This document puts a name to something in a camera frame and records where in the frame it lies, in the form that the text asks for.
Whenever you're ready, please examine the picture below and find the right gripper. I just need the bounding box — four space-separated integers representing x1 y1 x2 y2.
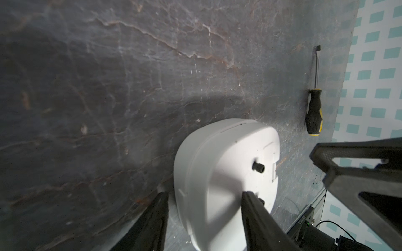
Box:
286 138 402 251

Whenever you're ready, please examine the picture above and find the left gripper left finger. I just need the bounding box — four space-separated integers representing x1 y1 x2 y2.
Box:
112 192 169 251

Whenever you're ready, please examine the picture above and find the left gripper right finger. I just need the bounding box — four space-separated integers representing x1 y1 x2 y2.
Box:
241 191 300 251

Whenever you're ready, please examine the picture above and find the white alarm clock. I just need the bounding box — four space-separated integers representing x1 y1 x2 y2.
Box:
173 118 280 251

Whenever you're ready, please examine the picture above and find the black yellow screwdriver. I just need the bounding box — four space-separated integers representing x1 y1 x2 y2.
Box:
306 45 323 136

